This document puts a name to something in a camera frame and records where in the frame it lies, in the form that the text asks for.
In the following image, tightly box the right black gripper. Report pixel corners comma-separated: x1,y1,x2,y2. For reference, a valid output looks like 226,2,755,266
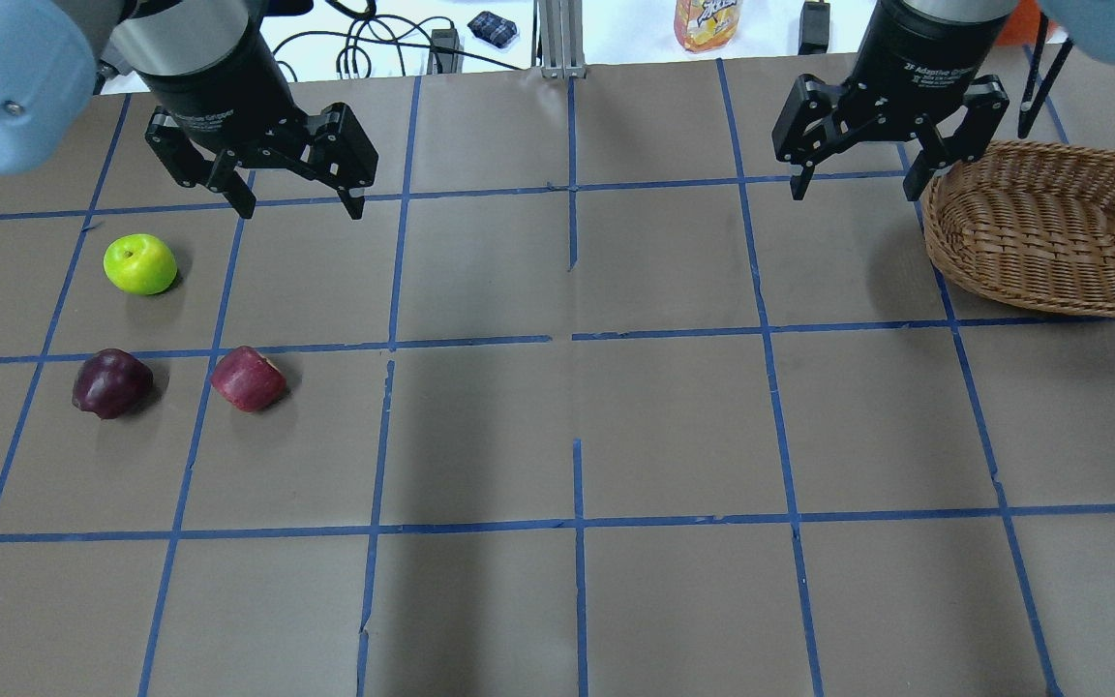
770,1,1014,201

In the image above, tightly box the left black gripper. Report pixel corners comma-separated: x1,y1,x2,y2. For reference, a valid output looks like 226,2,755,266
110,1,379,221

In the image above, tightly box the green apple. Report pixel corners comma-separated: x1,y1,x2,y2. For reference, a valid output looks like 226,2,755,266
103,233,180,296

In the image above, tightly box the light red apple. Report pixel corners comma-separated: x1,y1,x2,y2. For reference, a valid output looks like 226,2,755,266
209,346,288,413

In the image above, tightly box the dark red apple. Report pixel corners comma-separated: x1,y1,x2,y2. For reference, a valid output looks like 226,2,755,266
71,348,155,420

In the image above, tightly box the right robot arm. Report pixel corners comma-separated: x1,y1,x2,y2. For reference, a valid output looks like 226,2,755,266
770,1,1115,201

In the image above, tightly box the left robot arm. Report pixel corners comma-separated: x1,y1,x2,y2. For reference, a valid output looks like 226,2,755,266
0,1,377,220

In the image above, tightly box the wicker basket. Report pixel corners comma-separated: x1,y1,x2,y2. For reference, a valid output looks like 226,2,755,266
920,141,1115,318

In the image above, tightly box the black power adapter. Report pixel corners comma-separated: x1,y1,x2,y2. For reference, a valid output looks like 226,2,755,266
798,1,831,56

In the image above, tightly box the orange drink bottle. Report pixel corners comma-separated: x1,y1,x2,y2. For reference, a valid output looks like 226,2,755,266
673,0,741,54

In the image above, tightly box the dark blue pouch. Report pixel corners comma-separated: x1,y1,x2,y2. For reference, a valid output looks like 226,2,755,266
467,12,518,49

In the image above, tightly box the black cable bundle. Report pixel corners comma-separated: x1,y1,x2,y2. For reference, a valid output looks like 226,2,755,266
266,0,520,83

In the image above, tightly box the aluminium frame post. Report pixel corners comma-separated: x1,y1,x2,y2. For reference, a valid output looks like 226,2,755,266
532,0,586,79

